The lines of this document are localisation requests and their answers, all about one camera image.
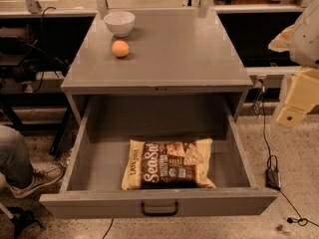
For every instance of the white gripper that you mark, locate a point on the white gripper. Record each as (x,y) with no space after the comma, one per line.
(306,39)

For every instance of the brown sea salt chip bag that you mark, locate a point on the brown sea salt chip bag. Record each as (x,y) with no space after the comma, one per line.
(178,164)

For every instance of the grey cabinet counter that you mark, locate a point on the grey cabinet counter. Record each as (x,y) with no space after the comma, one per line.
(182,50)

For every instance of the open grey top drawer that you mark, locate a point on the open grey top drawer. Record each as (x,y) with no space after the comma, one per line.
(92,187)

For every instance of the black power adapter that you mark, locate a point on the black power adapter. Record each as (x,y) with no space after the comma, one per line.
(273,179)

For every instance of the orange fruit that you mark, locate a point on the orange fruit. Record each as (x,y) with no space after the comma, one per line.
(120,49)

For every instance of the white ceramic bowl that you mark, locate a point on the white ceramic bowl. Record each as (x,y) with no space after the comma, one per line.
(120,23)

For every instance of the grey sneaker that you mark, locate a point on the grey sneaker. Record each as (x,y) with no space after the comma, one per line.
(40,179)

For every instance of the dark machinery at left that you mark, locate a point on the dark machinery at left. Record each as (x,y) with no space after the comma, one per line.
(21,59)

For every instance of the person's jeans leg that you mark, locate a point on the person's jeans leg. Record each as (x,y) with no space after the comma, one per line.
(14,158)

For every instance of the black drawer handle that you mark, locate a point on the black drawer handle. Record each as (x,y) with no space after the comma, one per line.
(159,211)

